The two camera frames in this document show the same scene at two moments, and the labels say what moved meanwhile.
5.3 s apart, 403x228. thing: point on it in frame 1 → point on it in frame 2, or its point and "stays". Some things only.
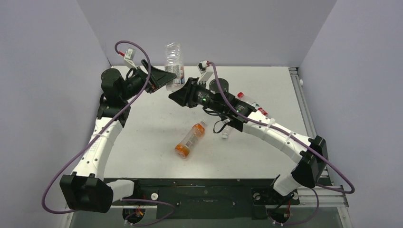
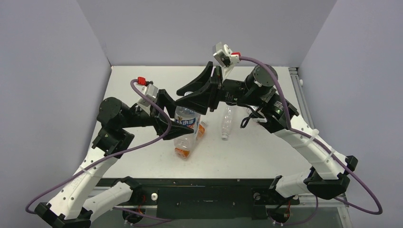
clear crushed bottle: (225, 131) stays
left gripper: (158, 78) → (156, 117)
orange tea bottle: (182, 149) stays
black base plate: (215, 198) stays
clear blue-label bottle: (174, 64) → (191, 119)
